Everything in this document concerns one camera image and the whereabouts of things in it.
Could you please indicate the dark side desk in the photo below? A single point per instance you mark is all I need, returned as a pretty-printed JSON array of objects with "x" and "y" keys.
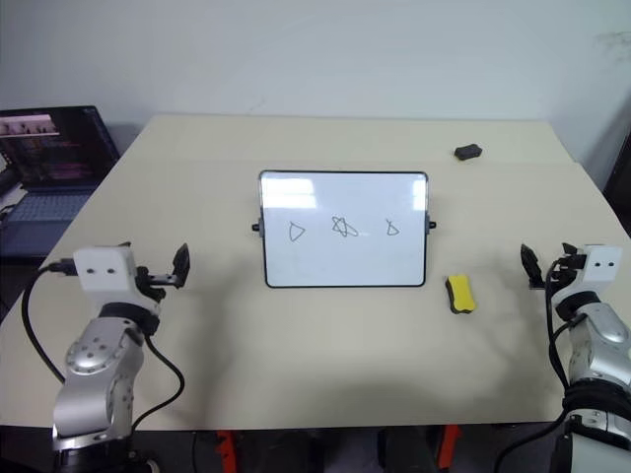
[{"x": 125, "y": 135}]

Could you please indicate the yellow and black eraser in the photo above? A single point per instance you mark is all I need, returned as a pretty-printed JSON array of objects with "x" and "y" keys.
[{"x": 460, "y": 293}]

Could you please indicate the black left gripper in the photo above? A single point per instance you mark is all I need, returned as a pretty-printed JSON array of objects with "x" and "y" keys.
[{"x": 153, "y": 282}]

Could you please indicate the small whiteboard on stand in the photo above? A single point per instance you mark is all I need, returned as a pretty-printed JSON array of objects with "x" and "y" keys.
[{"x": 345, "y": 246}]

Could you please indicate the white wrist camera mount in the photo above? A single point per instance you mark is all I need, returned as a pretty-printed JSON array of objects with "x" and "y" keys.
[
  {"x": 601, "y": 263},
  {"x": 103, "y": 271}
]

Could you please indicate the orange table leg bracket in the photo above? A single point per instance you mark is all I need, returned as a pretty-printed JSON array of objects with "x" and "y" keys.
[
  {"x": 226, "y": 451},
  {"x": 449, "y": 446}
]

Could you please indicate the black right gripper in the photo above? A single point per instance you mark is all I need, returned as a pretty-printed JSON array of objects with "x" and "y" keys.
[{"x": 567, "y": 268}]

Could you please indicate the open blue laptop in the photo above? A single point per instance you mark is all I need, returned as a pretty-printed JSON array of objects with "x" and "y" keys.
[{"x": 54, "y": 157}]

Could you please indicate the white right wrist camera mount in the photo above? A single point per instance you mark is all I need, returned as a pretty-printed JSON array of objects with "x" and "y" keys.
[{"x": 601, "y": 263}]

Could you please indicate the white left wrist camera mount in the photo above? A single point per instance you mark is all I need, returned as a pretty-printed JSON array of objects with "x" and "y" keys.
[{"x": 103, "y": 271}]

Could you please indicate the small black block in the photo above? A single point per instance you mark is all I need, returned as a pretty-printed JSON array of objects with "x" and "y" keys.
[{"x": 468, "y": 152}]

